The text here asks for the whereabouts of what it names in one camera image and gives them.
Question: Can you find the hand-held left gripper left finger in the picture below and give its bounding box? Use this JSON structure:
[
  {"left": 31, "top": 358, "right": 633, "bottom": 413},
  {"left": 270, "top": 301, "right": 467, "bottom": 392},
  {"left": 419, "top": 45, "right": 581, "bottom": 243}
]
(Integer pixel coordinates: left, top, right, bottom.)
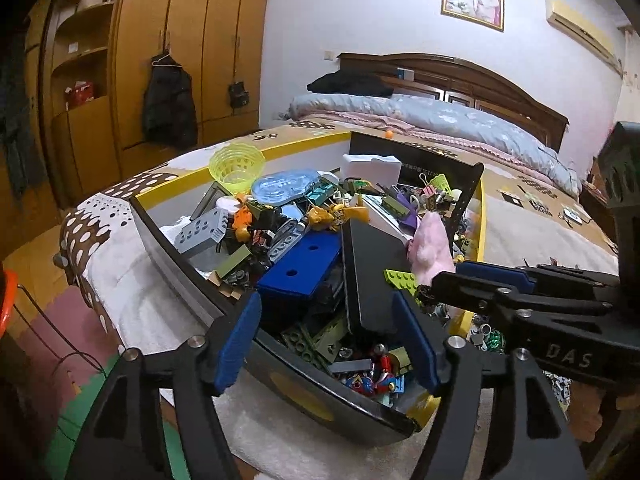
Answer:
[{"left": 65, "top": 290, "right": 263, "bottom": 480}]

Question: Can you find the black perforated strap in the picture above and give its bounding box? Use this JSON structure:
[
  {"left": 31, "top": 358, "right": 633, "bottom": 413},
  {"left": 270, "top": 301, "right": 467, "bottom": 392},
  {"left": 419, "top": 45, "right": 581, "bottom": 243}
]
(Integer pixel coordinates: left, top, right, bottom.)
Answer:
[{"left": 447, "top": 162, "right": 485, "bottom": 261}]

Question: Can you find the clear blue plastic lid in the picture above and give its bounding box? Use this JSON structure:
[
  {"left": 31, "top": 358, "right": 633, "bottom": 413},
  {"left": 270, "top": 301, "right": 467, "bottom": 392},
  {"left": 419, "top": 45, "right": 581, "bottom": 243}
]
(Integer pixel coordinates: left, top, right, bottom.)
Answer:
[{"left": 251, "top": 170, "right": 321, "bottom": 207}]

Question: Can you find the pink plush toy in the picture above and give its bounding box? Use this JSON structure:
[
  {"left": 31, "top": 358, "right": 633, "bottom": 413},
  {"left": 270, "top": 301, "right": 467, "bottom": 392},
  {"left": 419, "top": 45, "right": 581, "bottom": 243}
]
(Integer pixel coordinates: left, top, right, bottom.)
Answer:
[{"left": 406, "top": 212, "right": 457, "bottom": 286}]

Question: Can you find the black flat panel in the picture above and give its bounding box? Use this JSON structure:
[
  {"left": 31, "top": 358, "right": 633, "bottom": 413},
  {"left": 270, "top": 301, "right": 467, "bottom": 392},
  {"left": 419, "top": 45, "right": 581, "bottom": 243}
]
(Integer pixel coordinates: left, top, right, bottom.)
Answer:
[{"left": 341, "top": 217, "right": 416, "bottom": 336}]

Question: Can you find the thin dark floor cable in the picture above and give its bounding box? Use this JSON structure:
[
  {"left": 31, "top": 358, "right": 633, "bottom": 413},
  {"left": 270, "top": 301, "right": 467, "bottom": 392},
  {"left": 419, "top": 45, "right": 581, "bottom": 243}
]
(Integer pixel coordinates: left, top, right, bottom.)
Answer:
[{"left": 15, "top": 285, "right": 108, "bottom": 441}]

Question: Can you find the wooden wardrobe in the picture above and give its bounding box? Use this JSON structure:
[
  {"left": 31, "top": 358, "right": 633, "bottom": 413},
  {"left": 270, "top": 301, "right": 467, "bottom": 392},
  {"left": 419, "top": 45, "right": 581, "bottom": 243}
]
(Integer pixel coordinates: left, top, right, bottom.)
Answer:
[{"left": 25, "top": 0, "right": 273, "bottom": 211}]

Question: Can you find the person's right hand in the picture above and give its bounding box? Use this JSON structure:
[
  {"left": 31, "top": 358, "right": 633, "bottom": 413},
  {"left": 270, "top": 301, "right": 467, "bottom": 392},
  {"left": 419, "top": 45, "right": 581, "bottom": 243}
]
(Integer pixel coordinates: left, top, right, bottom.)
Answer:
[{"left": 570, "top": 385, "right": 617, "bottom": 446}]

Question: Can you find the brown wooden headboard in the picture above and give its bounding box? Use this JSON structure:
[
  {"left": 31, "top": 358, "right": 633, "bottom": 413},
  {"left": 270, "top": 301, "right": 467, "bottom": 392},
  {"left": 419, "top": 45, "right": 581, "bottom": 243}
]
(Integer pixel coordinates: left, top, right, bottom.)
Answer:
[{"left": 337, "top": 52, "right": 571, "bottom": 153}]

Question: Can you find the colourful foam floor mat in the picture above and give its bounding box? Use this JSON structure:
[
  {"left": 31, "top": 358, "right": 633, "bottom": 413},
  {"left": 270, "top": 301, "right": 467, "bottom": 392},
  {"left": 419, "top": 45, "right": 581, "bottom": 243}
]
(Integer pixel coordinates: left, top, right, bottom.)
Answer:
[{"left": 0, "top": 240, "right": 186, "bottom": 480}]

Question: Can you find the white fleece blanket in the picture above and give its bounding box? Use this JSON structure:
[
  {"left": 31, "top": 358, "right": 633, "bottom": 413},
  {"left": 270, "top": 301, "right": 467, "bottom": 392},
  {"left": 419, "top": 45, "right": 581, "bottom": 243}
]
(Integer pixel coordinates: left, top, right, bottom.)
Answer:
[{"left": 82, "top": 195, "right": 621, "bottom": 480}]

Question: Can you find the hanging dark clothing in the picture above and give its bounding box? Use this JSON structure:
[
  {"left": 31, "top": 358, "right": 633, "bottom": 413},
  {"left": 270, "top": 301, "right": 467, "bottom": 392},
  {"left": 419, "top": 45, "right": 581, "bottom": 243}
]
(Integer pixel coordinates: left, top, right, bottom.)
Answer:
[{"left": 0, "top": 30, "right": 46, "bottom": 201}]

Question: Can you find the yellow storage box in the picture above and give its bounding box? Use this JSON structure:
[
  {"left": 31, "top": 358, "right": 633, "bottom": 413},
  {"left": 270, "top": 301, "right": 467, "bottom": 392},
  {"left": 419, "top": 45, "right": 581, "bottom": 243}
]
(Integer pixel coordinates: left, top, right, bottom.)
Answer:
[{"left": 129, "top": 130, "right": 488, "bottom": 448}]

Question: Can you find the light blue quilt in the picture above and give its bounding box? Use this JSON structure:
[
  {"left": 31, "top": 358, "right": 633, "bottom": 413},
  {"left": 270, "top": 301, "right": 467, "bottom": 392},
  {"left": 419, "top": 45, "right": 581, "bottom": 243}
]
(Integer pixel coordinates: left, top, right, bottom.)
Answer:
[{"left": 289, "top": 92, "right": 583, "bottom": 198}]

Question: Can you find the blue perforated plate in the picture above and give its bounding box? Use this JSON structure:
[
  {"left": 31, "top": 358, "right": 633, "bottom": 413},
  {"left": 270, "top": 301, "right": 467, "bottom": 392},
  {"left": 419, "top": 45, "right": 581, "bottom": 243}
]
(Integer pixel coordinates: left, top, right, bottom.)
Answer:
[{"left": 256, "top": 232, "right": 343, "bottom": 303}]

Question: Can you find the orange plastic stool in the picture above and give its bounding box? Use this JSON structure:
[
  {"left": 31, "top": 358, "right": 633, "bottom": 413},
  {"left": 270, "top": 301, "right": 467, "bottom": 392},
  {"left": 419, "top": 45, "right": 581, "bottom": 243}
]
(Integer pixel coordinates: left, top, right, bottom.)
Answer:
[{"left": 0, "top": 267, "right": 21, "bottom": 336}]

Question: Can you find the gold toy minifigure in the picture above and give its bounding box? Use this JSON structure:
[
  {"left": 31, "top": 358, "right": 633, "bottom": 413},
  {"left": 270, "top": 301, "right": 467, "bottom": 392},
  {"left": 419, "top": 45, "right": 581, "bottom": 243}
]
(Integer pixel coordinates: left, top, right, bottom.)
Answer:
[{"left": 307, "top": 206, "right": 338, "bottom": 233}]

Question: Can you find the hanging black jacket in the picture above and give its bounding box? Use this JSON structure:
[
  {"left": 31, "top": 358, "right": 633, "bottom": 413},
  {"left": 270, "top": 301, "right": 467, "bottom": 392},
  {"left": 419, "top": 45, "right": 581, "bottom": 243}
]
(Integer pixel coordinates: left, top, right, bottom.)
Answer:
[{"left": 141, "top": 55, "right": 199, "bottom": 150}]

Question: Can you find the heap of bricks in box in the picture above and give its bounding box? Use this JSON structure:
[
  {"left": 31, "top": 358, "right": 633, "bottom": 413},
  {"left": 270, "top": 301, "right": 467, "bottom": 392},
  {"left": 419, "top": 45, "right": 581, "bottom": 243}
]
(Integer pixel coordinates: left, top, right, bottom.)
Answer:
[{"left": 207, "top": 175, "right": 471, "bottom": 406}]

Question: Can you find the lime green toy plate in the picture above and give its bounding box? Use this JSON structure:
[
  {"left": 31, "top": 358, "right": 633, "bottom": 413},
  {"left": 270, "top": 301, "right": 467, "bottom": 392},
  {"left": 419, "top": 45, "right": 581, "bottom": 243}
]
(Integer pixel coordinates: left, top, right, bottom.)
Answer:
[{"left": 384, "top": 269, "right": 421, "bottom": 293}]

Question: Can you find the grey block with holes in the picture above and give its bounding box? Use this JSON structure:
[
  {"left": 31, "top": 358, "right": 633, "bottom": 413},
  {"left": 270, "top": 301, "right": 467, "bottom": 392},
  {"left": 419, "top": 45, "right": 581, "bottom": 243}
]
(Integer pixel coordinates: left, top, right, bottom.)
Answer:
[{"left": 175, "top": 207, "right": 233, "bottom": 253}]

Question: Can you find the black clothing on bed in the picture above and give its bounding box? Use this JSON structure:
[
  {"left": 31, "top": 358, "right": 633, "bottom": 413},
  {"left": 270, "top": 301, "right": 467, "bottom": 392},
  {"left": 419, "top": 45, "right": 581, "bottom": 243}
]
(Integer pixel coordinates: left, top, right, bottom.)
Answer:
[{"left": 306, "top": 71, "right": 396, "bottom": 98}]

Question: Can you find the red box on shelf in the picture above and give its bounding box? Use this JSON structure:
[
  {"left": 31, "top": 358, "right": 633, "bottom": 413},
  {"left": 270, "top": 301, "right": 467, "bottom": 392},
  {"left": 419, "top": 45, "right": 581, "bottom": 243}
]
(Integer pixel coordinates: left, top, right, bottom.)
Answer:
[{"left": 67, "top": 82, "right": 96, "bottom": 108}]

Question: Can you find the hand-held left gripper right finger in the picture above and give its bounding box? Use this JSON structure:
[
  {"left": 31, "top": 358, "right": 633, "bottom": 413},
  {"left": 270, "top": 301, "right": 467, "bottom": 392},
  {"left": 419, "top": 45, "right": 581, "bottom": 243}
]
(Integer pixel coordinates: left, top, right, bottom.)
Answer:
[{"left": 391, "top": 290, "right": 590, "bottom": 480}]

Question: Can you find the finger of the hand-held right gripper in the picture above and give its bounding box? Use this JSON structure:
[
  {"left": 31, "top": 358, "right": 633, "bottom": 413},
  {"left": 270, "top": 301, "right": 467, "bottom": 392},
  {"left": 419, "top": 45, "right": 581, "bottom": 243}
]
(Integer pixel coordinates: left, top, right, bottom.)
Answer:
[
  {"left": 456, "top": 260, "right": 620, "bottom": 294},
  {"left": 429, "top": 270, "right": 615, "bottom": 327}
]

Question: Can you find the lime green plastic basket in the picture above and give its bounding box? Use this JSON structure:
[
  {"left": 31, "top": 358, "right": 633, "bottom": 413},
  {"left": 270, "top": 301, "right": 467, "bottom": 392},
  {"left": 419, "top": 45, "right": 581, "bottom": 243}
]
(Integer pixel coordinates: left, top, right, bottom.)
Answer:
[{"left": 209, "top": 142, "right": 267, "bottom": 195}]

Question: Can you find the tan printed bedsheet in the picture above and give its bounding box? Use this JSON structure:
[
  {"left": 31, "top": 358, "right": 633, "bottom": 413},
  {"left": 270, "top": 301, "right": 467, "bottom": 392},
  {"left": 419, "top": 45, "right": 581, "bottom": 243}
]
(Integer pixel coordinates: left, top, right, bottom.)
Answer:
[{"left": 60, "top": 120, "right": 621, "bottom": 311}]

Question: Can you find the wall air conditioner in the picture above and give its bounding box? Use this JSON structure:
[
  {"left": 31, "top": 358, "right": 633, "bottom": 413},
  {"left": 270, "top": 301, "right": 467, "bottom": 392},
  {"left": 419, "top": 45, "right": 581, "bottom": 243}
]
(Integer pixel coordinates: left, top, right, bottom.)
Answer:
[{"left": 545, "top": 0, "right": 621, "bottom": 61}]

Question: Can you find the small hanging black bag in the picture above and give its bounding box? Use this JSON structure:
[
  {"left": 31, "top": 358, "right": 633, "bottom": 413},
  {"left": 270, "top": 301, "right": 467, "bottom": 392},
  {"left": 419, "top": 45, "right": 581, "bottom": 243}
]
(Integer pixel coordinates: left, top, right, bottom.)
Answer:
[{"left": 228, "top": 80, "right": 251, "bottom": 109}]

